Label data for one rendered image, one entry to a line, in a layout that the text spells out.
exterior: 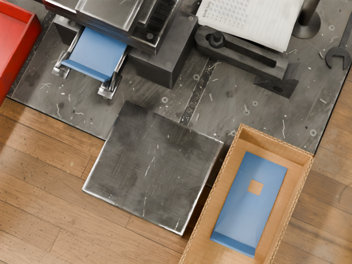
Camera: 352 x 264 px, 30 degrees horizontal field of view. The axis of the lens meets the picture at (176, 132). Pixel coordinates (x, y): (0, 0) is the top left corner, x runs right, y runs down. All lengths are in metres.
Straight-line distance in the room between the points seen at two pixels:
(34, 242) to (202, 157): 0.29
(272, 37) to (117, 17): 0.28
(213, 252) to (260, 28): 0.36
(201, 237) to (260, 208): 0.10
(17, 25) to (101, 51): 0.19
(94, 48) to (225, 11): 0.22
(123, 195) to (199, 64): 0.25
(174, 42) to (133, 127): 0.15
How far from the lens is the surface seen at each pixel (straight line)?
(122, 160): 1.02
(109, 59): 1.00
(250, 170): 1.03
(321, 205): 1.05
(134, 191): 1.01
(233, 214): 1.02
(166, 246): 1.02
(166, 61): 1.00
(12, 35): 1.13
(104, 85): 0.99
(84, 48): 1.01
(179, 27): 1.02
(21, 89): 1.10
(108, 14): 0.90
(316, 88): 1.10
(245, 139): 1.04
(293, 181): 1.05
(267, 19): 1.07
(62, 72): 1.01
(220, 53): 1.02
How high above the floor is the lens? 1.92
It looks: 75 degrees down
